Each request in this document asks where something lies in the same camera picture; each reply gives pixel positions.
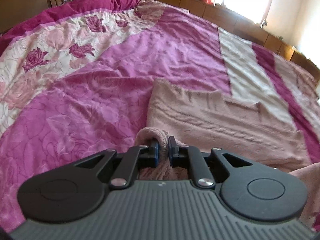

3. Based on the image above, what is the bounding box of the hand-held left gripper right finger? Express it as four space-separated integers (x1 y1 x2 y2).
168 136 253 189

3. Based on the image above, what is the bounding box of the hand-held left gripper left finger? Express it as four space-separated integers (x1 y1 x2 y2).
75 140 160 189

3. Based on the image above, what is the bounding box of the pink knitted sweater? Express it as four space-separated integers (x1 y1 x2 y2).
135 79 320 233

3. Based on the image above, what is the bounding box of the pink and magenta patchwork bedspread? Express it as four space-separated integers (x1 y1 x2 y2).
0 0 320 233

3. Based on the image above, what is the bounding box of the brown wooden window cabinet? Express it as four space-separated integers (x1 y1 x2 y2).
130 0 320 80

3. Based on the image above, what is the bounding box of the magenta velvet pillow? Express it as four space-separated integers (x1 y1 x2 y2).
0 0 142 39

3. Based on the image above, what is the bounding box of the brown wooden headboard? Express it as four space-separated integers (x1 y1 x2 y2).
0 0 120 34

